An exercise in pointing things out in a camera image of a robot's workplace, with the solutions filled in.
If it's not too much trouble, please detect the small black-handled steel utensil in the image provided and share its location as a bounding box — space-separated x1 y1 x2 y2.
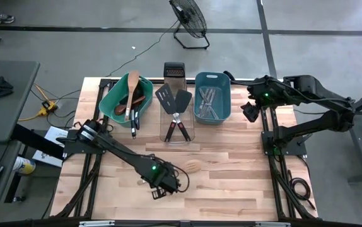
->
134 105 142 131

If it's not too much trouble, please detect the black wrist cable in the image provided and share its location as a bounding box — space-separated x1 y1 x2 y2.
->
173 166 190 194
262 78 355 105

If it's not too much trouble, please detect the black fan cable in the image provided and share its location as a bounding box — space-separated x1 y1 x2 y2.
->
105 19 179 78

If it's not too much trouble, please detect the yellow white spray can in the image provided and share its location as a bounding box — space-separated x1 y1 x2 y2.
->
12 156 37 175

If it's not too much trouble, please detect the dark wooden spoon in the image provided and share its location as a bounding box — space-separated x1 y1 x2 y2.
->
114 94 147 117

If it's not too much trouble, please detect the black aluminium rig frame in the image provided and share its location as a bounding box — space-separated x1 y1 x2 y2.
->
53 78 320 221

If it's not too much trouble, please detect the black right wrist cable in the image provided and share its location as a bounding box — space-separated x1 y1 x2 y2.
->
262 78 355 105

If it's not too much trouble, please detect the white paper sheet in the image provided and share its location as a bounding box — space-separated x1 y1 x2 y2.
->
32 125 70 168

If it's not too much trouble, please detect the yellow power strip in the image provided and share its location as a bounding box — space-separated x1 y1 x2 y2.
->
40 100 59 117

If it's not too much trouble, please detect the blue plastic bin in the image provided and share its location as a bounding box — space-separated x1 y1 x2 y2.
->
194 71 232 125

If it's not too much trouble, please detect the silver aluminium bar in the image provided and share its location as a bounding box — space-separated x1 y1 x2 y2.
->
255 222 291 227
79 220 115 227

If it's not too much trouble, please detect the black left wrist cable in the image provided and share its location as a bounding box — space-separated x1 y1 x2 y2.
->
173 166 190 194

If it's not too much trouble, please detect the clear plastic container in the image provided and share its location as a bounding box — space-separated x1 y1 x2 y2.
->
158 90 197 145

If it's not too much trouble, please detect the black floor fan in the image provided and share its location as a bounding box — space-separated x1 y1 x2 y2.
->
168 0 211 50

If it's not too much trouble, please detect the black nylon ladle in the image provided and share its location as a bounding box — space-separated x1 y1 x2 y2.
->
129 83 146 140

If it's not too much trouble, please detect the green plastic bin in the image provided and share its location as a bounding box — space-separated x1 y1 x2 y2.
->
98 73 154 129

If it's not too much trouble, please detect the coiled black cable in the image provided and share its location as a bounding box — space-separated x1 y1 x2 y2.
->
286 169 317 211

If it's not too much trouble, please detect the yellow floor cable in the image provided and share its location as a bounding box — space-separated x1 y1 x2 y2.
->
18 83 50 122

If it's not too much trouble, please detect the black flared slotted spatula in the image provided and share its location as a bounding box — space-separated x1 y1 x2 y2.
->
164 89 193 143

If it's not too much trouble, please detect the metal box grater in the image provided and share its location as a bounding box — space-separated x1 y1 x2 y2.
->
163 61 187 95

